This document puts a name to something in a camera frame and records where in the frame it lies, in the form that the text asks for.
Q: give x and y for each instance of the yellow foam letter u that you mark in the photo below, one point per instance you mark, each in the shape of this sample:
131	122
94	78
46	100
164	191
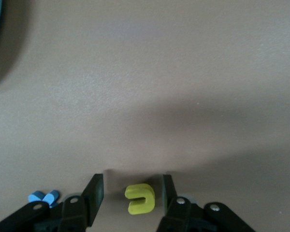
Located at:
149	198

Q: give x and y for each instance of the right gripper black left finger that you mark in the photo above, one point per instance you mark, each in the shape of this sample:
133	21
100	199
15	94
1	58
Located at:
94	193

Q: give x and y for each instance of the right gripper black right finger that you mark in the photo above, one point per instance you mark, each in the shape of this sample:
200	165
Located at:
170	193

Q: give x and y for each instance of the blue foam letter x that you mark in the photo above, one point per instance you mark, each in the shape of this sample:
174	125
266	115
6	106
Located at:
44	198

